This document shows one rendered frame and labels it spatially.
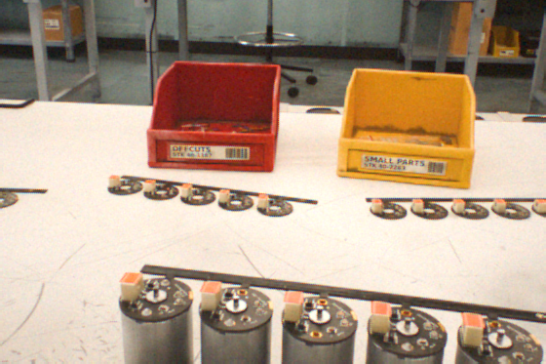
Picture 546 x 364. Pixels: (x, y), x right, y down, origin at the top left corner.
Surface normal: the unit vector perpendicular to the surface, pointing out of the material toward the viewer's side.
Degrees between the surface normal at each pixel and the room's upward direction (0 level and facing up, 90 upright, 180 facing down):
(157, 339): 90
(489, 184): 0
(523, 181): 0
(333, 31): 90
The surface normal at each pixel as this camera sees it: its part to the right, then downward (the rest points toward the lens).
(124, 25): -0.08, 0.36
